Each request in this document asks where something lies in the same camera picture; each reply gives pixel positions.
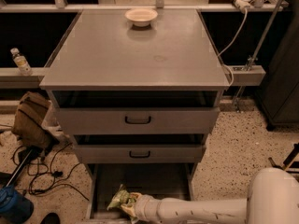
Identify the white paper bowl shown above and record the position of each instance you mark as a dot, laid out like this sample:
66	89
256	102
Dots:
141	17

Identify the black shoe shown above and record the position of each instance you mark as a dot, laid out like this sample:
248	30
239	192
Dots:
51	218

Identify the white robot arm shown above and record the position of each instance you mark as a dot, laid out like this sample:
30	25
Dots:
273	198

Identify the grey drawer cabinet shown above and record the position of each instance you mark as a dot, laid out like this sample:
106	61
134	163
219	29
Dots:
107	62

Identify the clear plastic water bottle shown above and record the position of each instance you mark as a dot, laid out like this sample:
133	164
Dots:
21	62

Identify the grey middle drawer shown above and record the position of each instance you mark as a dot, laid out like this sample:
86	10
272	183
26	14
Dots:
139	153

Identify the metal pole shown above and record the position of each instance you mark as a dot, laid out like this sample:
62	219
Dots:
251	60

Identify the green jalapeno chip bag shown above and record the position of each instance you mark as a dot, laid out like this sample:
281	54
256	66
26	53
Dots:
120	197

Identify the black wheeled stand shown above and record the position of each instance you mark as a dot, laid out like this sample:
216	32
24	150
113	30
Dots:
291	163

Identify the grey open bottom drawer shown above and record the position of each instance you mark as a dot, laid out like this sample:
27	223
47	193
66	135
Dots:
160	180

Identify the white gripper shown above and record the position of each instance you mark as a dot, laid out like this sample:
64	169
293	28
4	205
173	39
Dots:
145	208

